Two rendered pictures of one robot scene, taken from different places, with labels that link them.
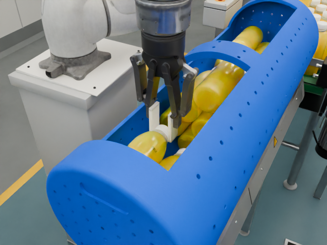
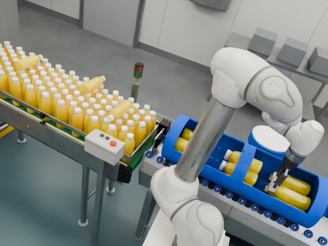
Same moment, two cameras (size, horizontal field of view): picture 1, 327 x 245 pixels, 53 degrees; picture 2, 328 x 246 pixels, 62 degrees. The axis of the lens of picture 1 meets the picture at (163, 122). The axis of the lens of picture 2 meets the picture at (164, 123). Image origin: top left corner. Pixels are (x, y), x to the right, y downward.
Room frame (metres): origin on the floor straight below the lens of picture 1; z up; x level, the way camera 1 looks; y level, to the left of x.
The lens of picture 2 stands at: (1.43, 0.86, 2.14)
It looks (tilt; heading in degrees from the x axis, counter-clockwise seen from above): 37 degrees down; 255
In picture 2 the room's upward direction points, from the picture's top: 15 degrees clockwise
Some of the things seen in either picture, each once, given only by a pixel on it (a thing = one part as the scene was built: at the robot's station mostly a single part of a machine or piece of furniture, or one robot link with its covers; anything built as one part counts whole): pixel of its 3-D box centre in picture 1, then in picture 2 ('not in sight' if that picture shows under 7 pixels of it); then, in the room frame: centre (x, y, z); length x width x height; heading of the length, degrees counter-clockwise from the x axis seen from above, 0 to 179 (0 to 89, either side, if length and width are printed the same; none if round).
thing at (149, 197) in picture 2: not in sight; (144, 215); (1.08, -0.31, 0.31); 0.06 x 0.06 x 0.63; 59
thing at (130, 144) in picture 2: not in sight; (128, 148); (1.29, -0.33, 0.99); 0.07 x 0.07 x 0.19
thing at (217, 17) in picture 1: (223, 8); (104, 146); (1.43, -0.26, 1.05); 0.20 x 0.10 x 0.10; 149
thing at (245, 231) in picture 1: (253, 193); (152, 202); (1.01, -0.43, 0.31); 0.06 x 0.06 x 0.63; 59
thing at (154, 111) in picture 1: (154, 118); (274, 186); (0.54, 0.02, 1.13); 0.03 x 0.01 x 0.07; 149
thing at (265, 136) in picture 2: not in sight; (271, 138); (0.27, -0.51, 1.03); 0.28 x 0.28 x 0.01
